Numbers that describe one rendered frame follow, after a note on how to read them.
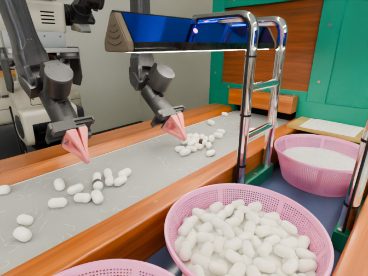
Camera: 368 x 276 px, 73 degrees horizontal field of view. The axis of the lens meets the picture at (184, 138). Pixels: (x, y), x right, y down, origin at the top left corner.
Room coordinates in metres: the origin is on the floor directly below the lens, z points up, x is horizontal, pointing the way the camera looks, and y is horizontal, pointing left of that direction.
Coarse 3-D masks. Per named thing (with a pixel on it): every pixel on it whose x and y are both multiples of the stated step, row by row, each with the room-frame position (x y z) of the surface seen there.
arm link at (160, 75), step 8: (160, 64) 0.74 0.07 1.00; (152, 72) 0.74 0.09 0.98; (160, 72) 0.70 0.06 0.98; (168, 72) 0.72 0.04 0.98; (136, 80) 0.76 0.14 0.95; (144, 80) 0.76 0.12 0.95; (152, 80) 0.72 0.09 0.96; (160, 80) 0.71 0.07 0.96; (168, 80) 0.71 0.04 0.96; (136, 88) 0.76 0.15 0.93; (152, 88) 0.72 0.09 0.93; (160, 88) 0.72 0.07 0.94
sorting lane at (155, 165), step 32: (192, 128) 0.94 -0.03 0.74; (224, 128) 0.94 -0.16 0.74; (96, 160) 0.64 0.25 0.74; (128, 160) 0.64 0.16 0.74; (160, 160) 0.64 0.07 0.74; (192, 160) 0.64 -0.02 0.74; (32, 192) 0.48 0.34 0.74; (64, 192) 0.48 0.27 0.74; (128, 192) 0.48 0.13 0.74; (0, 224) 0.37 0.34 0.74; (32, 224) 0.37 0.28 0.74; (64, 224) 0.37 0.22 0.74; (0, 256) 0.30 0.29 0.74; (32, 256) 0.30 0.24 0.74
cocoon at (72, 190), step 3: (78, 183) 0.49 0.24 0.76; (72, 186) 0.47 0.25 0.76; (75, 186) 0.48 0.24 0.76; (78, 186) 0.48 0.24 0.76; (81, 186) 0.48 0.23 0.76; (69, 189) 0.47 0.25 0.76; (72, 189) 0.47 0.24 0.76; (75, 189) 0.47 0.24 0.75; (78, 189) 0.47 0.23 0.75; (81, 189) 0.48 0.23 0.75; (69, 192) 0.46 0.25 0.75; (72, 192) 0.46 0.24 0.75; (75, 192) 0.47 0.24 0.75; (78, 192) 0.48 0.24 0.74
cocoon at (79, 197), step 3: (75, 195) 0.44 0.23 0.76; (78, 195) 0.44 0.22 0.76; (81, 195) 0.44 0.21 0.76; (84, 195) 0.44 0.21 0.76; (87, 195) 0.44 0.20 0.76; (75, 198) 0.44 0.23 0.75; (78, 198) 0.44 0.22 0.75; (81, 198) 0.44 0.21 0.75; (84, 198) 0.44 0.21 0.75; (87, 198) 0.44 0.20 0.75; (90, 198) 0.45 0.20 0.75; (78, 201) 0.44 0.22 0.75; (81, 201) 0.44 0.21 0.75; (84, 201) 0.44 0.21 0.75; (87, 201) 0.44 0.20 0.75
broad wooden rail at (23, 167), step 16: (192, 112) 1.09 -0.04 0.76; (208, 112) 1.10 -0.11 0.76; (128, 128) 0.86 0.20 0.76; (144, 128) 0.86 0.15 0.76; (160, 128) 0.88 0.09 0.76; (96, 144) 0.71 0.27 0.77; (112, 144) 0.73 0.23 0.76; (128, 144) 0.76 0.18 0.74; (0, 160) 0.59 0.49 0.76; (16, 160) 0.59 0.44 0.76; (32, 160) 0.59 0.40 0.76; (48, 160) 0.60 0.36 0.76; (64, 160) 0.62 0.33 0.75; (80, 160) 0.64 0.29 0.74; (0, 176) 0.52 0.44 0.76; (16, 176) 0.53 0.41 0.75; (32, 176) 0.55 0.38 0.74
